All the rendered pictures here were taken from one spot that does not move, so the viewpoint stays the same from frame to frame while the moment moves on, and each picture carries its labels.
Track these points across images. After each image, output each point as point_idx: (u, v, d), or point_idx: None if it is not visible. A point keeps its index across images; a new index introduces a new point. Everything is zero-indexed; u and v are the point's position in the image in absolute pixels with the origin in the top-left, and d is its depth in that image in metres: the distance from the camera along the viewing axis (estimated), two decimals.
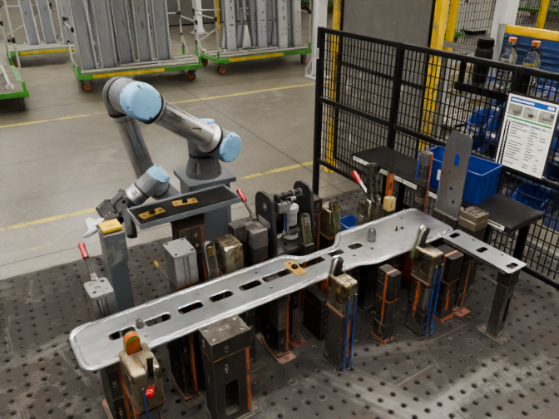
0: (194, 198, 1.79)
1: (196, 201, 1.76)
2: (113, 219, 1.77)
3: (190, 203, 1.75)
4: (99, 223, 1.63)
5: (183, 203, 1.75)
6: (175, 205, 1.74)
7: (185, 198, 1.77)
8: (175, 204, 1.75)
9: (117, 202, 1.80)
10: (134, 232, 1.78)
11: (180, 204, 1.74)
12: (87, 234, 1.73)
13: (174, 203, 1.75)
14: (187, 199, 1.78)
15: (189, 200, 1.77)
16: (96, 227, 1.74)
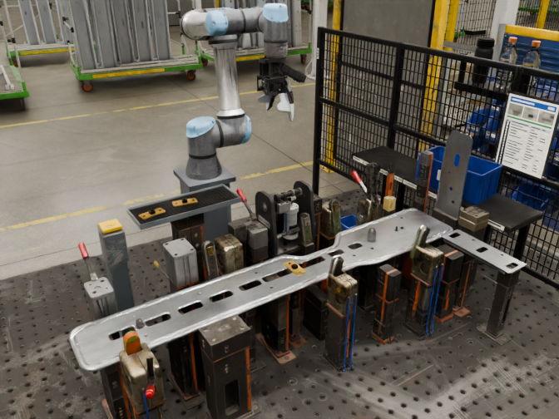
0: (194, 198, 1.79)
1: (196, 201, 1.76)
2: (289, 84, 1.65)
3: (190, 203, 1.75)
4: (99, 223, 1.63)
5: (183, 204, 1.75)
6: (175, 205, 1.74)
7: (185, 198, 1.77)
8: (175, 204, 1.75)
9: (272, 71, 1.62)
10: (303, 73, 1.70)
11: (180, 204, 1.74)
12: (293, 115, 1.66)
13: (174, 203, 1.75)
14: (187, 199, 1.78)
15: (189, 200, 1.77)
16: (292, 103, 1.65)
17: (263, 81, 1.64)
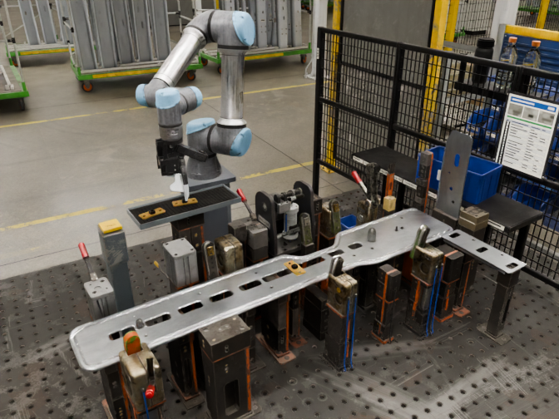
0: (194, 198, 1.79)
1: (196, 201, 1.76)
2: (184, 165, 1.66)
3: (190, 203, 1.75)
4: (99, 223, 1.63)
5: (183, 204, 1.75)
6: (175, 205, 1.74)
7: (185, 198, 1.77)
8: (175, 204, 1.75)
9: (167, 152, 1.65)
10: (205, 153, 1.70)
11: (180, 204, 1.74)
12: (187, 195, 1.67)
13: (174, 203, 1.75)
14: (187, 199, 1.78)
15: (189, 200, 1.77)
16: (186, 184, 1.66)
17: None
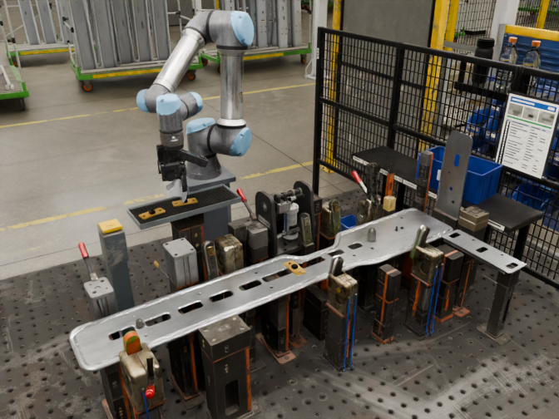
0: (194, 198, 1.79)
1: (196, 201, 1.76)
2: (185, 174, 1.68)
3: (190, 203, 1.75)
4: (99, 223, 1.63)
5: (183, 204, 1.75)
6: (175, 205, 1.74)
7: (185, 198, 1.77)
8: (175, 204, 1.75)
9: (168, 157, 1.66)
10: (205, 159, 1.71)
11: (180, 204, 1.74)
12: (185, 199, 1.74)
13: (174, 203, 1.75)
14: (187, 199, 1.78)
15: (189, 200, 1.77)
16: (185, 191, 1.71)
17: (160, 165, 1.68)
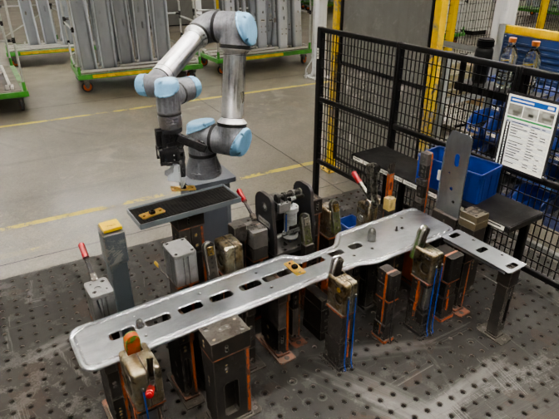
0: (192, 185, 1.76)
1: (195, 189, 1.74)
2: (184, 159, 1.65)
3: (189, 189, 1.73)
4: (99, 223, 1.63)
5: (181, 189, 1.72)
6: (173, 190, 1.71)
7: (183, 184, 1.74)
8: (174, 189, 1.72)
9: (166, 141, 1.63)
10: (204, 143, 1.69)
11: (179, 189, 1.72)
12: (184, 184, 1.71)
13: (172, 188, 1.73)
14: (185, 185, 1.76)
15: (187, 187, 1.75)
16: (184, 176, 1.68)
17: None
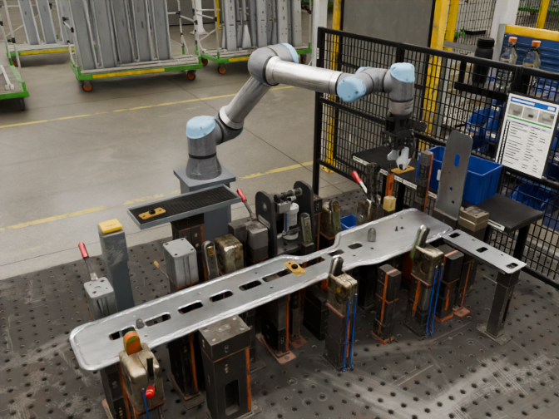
0: (407, 165, 1.83)
1: (413, 168, 1.80)
2: (413, 140, 1.71)
3: (409, 170, 1.79)
4: (99, 223, 1.63)
5: (403, 170, 1.78)
6: (398, 173, 1.77)
7: (402, 165, 1.80)
8: (397, 171, 1.78)
9: (398, 126, 1.68)
10: (423, 123, 1.75)
11: (402, 171, 1.78)
12: (407, 165, 1.77)
13: (394, 170, 1.78)
14: (402, 166, 1.82)
15: (405, 168, 1.80)
16: (411, 158, 1.74)
17: (388, 135, 1.70)
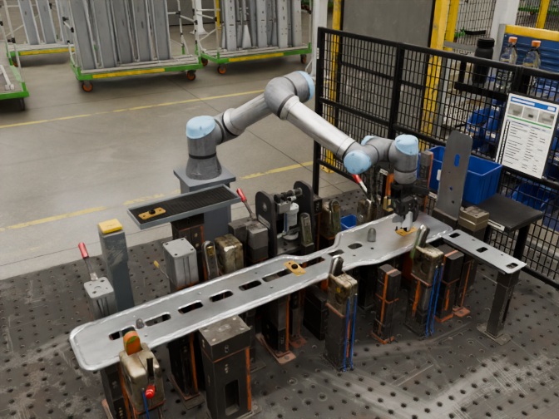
0: None
1: (417, 229, 1.87)
2: (417, 206, 1.78)
3: (413, 231, 1.86)
4: (99, 223, 1.63)
5: (408, 232, 1.85)
6: (403, 234, 1.84)
7: (406, 227, 1.87)
8: (401, 233, 1.85)
9: (403, 194, 1.75)
10: (427, 188, 1.82)
11: (406, 233, 1.85)
12: (411, 227, 1.84)
13: (399, 232, 1.85)
14: (406, 227, 1.89)
15: (409, 229, 1.88)
16: (414, 221, 1.81)
17: (393, 202, 1.77)
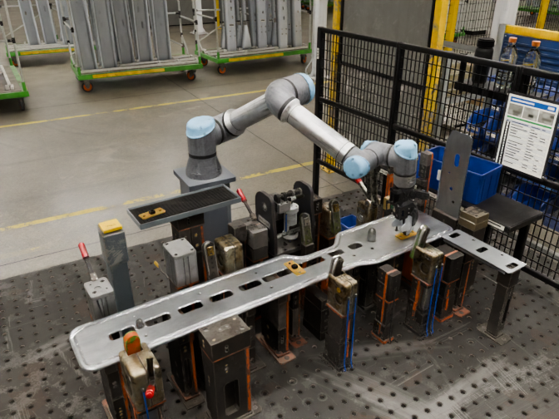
0: None
1: (416, 233, 1.88)
2: (417, 210, 1.79)
3: (413, 235, 1.87)
4: (99, 223, 1.63)
5: (407, 236, 1.86)
6: (402, 239, 1.84)
7: (405, 231, 1.87)
8: (400, 237, 1.85)
9: (402, 198, 1.76)
10: (426, 192, 1.82)
11: (405, 237, 1.85)
12: (410, 231, 1.85)
13: (398, 236, 1.86)
14: (405, 231, 1.89)
15: (408, 233, 1.88)
16: (413, 225, 1.82)
17: (393, 206, 1.77)
